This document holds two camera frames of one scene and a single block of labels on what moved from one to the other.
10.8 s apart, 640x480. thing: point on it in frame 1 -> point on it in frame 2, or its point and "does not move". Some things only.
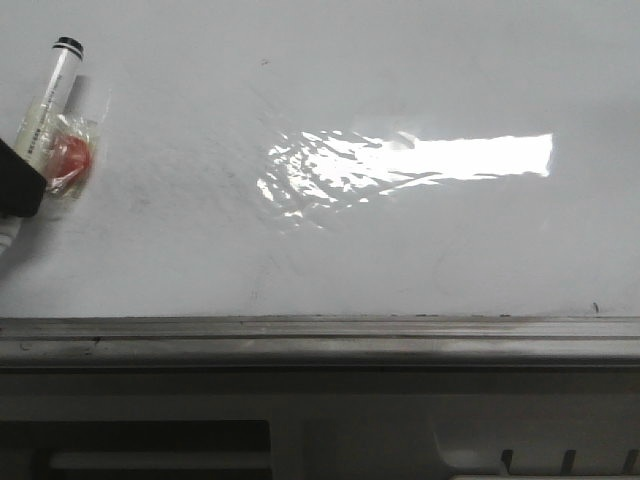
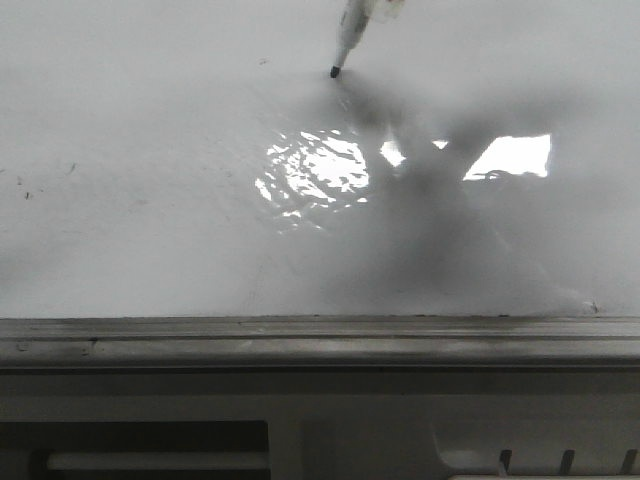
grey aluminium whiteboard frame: x=320 y=340 does not move
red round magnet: x=69 y=159 -> x=393 y=8
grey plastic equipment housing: x=319 y=423 does not move
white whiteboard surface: x=307 y=158 does not move
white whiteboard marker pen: x=38 y=140 -> x=354 y=20
